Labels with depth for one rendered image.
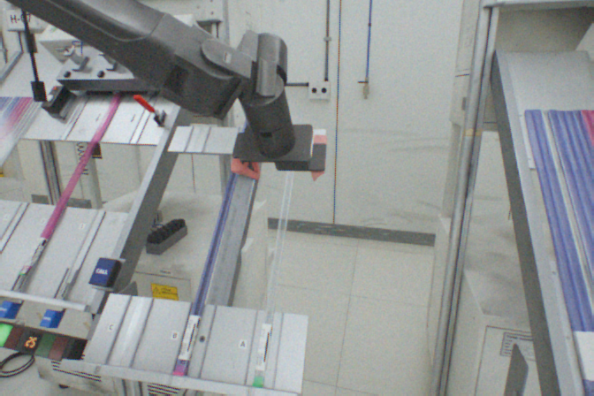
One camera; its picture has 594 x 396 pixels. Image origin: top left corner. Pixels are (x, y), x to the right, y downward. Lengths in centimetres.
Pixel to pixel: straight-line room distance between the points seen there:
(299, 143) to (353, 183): 203
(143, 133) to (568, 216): 91
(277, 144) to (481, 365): 77
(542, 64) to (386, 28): 156
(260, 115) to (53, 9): 22
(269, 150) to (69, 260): 55
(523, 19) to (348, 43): 145
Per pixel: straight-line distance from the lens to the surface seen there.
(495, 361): 101
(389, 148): 242
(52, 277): 87
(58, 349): 83
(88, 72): 108
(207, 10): 105
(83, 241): 85
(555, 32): 116
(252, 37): 46
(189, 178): 294
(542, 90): 91
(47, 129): 113
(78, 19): 39
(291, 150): 46
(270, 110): 39
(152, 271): 110
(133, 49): 38
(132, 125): 95
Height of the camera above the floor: 113
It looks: 15 degrees down
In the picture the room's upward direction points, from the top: straight up
